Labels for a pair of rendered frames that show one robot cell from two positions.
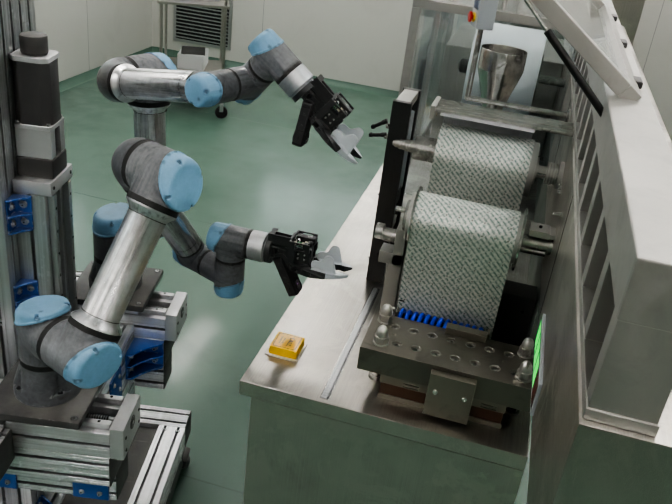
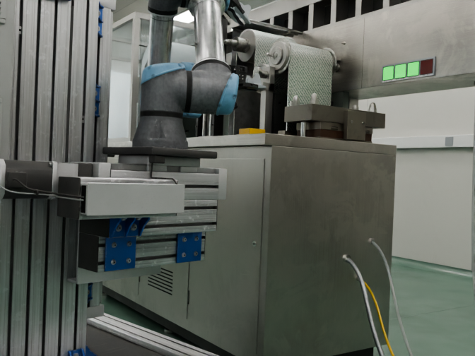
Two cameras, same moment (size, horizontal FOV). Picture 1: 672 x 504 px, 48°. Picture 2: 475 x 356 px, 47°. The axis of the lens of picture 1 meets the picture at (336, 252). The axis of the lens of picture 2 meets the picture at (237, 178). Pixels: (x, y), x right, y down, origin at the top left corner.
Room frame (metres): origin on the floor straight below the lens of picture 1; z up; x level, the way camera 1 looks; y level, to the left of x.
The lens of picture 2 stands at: (0.20, 1.56, 0.76)
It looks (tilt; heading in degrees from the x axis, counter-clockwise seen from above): 0 degrees down; 314
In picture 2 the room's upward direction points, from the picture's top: 2 degrees clockwise
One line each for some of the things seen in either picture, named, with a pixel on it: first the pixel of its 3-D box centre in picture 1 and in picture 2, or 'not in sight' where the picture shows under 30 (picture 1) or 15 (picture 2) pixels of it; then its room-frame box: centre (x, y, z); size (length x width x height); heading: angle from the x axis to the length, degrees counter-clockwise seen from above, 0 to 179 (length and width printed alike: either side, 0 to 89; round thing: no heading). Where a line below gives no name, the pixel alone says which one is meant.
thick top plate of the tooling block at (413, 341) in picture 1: (450, 359); (336, 117); (1.44, -0.29, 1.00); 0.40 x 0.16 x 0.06; 78
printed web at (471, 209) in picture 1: (463, 240); (281, 85); (1.75, -0.32, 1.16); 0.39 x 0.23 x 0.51; 168
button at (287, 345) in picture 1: (286, 345); (251, 132); (1.54, 0.09, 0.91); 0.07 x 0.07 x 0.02; 78
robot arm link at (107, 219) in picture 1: (116, 230); not in sight; (1.89, 0.62, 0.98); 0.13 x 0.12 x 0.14; 145
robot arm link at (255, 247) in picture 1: (260, 246); not in sight; (1.67, 0.19, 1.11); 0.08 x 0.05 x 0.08; 168
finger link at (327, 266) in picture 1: (329, 266); (256, 81); (1.60, 0.01, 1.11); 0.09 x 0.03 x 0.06; 69
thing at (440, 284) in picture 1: (450, 289); (309, 91); (1.56, -0.28, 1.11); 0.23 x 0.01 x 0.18; 78
